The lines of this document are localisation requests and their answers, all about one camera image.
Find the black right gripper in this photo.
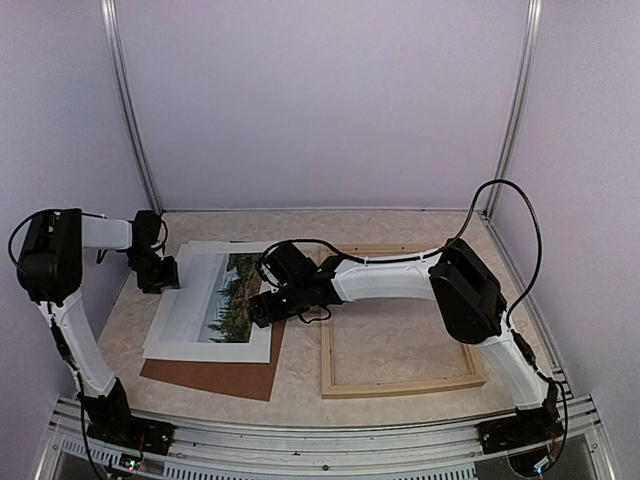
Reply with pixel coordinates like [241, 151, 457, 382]
[248, 281, 308, 328]

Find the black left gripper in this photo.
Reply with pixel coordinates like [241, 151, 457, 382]
[128, 249, 181, 294]

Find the landscape photo white border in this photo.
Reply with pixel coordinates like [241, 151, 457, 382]
[143, 242, 273, 364]

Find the light wooden picture frame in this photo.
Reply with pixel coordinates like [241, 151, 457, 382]
[309, 242, 489, 400]

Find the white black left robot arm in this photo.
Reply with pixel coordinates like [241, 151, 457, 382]
[10, 208, 180, 445]

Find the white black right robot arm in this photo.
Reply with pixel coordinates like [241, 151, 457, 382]
[249, 238, 558, 444]

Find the white passe-partout mat sheet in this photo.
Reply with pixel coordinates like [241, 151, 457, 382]
[176, 241, 241, 281]

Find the brown hardboard backing panel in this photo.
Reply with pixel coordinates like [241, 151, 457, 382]
[140, 322, 286, 402]

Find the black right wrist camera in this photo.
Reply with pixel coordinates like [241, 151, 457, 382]
[254, 240, 320, 291]

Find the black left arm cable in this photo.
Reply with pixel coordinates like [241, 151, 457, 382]
[7, 209, 56, 281]

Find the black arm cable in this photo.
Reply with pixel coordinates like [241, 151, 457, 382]
[442, 178, 544, 321]
[7, 209, 56, 281]

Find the aluminium front rail base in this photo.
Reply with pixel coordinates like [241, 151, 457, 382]
[32, 394, 616, 480]

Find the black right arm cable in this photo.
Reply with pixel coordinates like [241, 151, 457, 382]
[442, 178, 544, 321]

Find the aluminium enclosure post left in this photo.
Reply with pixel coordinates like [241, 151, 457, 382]
[100, 0, 163, 214]

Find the aluminium enclosure post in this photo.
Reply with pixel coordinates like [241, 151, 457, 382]
[479, 0, 545, 221]
[100, 0, 163, 214]

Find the aluminium enclosure post right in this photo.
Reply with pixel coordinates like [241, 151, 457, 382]
[479, 0, 545, 221]

